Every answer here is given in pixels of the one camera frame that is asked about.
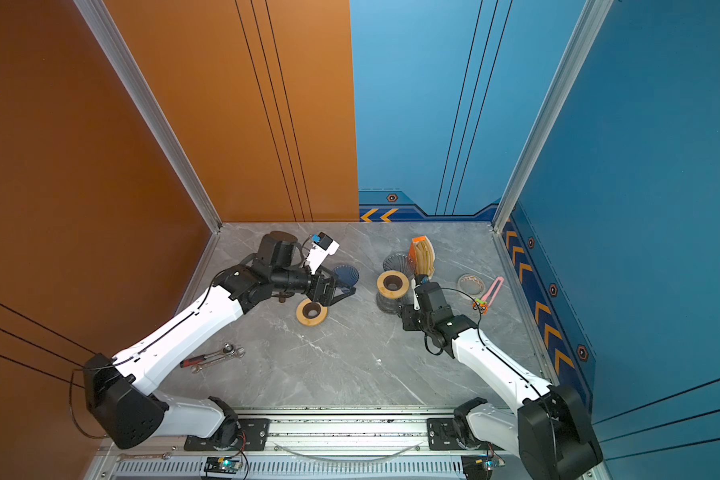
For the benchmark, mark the right circuit board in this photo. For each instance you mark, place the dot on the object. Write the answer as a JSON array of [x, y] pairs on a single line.
[[480, 467]]

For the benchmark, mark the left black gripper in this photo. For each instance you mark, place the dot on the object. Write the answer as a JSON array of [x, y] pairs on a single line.
[[328, 298]]

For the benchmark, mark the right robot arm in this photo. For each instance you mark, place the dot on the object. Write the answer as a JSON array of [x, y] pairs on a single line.
[[545, 426]]

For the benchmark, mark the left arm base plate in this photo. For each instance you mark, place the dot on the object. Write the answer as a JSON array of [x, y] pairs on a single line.
[[251, 436]]

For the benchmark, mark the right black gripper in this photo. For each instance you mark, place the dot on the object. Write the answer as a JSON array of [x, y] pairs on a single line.
[[407, 315]]

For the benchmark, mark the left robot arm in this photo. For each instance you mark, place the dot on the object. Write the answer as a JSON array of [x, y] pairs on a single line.
[[122, 392]]

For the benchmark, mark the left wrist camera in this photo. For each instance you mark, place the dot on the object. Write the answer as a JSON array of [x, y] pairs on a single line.
[[322, 246]]

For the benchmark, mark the left green circuit board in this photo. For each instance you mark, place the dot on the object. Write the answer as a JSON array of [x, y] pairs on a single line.
[[223, 467]]

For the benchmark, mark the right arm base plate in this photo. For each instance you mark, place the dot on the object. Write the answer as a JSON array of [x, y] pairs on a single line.
[[451, 434]]

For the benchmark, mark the blue glass dripper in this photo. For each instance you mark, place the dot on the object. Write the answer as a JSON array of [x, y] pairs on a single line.
[[347, 274]]

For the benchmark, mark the grey ribbed glass pitcher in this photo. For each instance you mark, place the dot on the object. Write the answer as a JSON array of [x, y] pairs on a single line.
[[392, 301]]

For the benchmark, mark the white tape roll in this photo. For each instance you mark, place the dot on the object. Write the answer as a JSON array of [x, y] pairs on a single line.
[[471, 284]]

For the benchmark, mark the grey glass dripper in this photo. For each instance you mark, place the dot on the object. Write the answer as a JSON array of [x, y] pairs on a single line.
[[401, 262]]

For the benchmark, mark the metal wrench set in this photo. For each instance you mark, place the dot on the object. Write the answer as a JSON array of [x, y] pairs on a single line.
[[200, 362]]

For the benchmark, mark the orange coffee filter box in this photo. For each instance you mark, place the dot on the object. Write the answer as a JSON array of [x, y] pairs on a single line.
[[422, 256]]

